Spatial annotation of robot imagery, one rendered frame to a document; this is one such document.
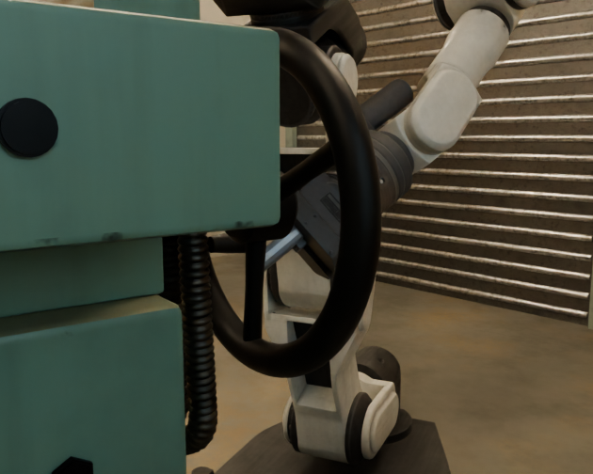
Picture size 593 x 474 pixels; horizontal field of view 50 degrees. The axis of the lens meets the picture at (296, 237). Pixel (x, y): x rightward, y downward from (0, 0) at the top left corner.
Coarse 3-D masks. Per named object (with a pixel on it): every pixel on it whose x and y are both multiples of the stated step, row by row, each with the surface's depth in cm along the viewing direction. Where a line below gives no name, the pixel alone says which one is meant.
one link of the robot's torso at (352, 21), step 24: (336, 0) 103; (264, 24) 97; (288, 24) 95; (312, 24) 94; (336, 24) 102; (360, 24) 113; (360, 48) 114; (288, 72) 98; (288, 96) 100; (288, 120) 103
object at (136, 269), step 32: (0, 256) 24; (32, 256) 24; (64, 256) 25; (96, 256) 26; (128, 256) 27; (160, 256) 28; (0, 288) 24; (32, 288) 25; (64, 288) 25; (96, 288) 26; (128, 288) 27; (160, 288) 28
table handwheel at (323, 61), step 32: (288, 32) 47; (288, 64) 46; (320, 64) 44; (320, 96) 44; (352, 96) 43; (352, 128) 42; (320, 160) 45; (352, 160) 42; (288, 192) 49; (352, 192) 42; (288, 224) 53; (352, 224) 42; (256, 256) 54; (352, 256) 43; (256, 288) 55; (352, 288) 43; (224, 320) 59; (256, 320) 55; (320, 320) 46; (352, 320) 45; (256, 352) 54; (288, 352) 50; (320, 352) 47
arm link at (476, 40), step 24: (456, 0) 85; (480, 0) 82; (504, 0) 80; (456, 24) 83; (480, 24) 80; (504, 24) 82; (456, 48) 79; (480, 48) 79; (504, 48) 83; (480, 72) 79
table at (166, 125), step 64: (0, 0) 15; (0, 64) 15; (64, 64) 16; (128, 64) 16; (192, 64) 18; (256, 64) 19; (0, 128) 15; (64, 128) 16; (128, 128) 17; (192, 128) 18; (256, 128) 19; (0, 192) 15; (64, 192) 16; (128, 192) 17; (192, 192) 18; (256, 192) 19
